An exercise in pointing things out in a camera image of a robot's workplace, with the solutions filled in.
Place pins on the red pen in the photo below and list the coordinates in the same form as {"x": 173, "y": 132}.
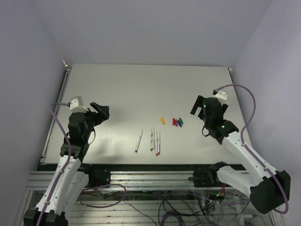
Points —
{"x": 156, "y": 144}

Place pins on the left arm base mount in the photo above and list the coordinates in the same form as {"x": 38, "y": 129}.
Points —
{"x": 98, "y": 175}

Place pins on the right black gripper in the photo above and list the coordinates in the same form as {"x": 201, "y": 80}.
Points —
{"x": 199, "y": 103}

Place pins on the aluminium frame rail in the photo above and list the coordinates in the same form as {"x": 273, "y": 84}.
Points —
{"x": 142, "y": 180}

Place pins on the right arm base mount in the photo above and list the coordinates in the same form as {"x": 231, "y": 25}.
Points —
{"x": 205, "y": 175}

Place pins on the yellow pen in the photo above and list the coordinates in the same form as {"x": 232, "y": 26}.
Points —
{"x": 153, "y": 138}

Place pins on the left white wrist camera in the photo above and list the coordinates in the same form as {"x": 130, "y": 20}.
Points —
{"x": 76, "y": 105}

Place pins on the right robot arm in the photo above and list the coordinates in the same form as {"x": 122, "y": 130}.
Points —
{"x": 265, "y": 186}

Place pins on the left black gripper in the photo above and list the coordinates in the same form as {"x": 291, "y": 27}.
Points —
{"x": 101, "y": 115}

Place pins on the green pen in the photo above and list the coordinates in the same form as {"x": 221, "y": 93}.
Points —
{"x": 151, "y": 140}

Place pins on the blue pen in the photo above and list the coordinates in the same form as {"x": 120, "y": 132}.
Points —
{"x": 138, "y": 142}

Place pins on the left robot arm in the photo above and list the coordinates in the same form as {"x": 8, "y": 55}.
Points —
{"x": 69, "y": 178}

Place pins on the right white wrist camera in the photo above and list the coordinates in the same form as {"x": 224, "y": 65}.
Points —
{"x": 220, "y": 94}

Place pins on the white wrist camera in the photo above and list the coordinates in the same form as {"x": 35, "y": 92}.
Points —
{"x": 220, "y": 94}
{"x": 76, "y": 105}

